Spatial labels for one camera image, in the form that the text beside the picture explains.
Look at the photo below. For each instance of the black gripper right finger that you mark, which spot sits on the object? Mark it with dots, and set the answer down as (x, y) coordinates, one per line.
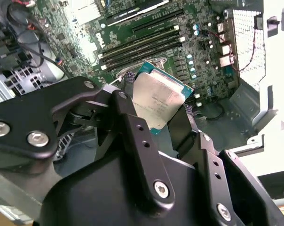
(183, 131)

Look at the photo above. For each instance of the silver CPU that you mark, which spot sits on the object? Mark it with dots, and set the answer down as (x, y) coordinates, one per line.
(158, 94)

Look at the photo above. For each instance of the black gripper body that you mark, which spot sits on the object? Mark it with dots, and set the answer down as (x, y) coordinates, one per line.
(97, 200)

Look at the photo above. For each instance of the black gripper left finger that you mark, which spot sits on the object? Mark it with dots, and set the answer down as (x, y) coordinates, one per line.
(22, 122)

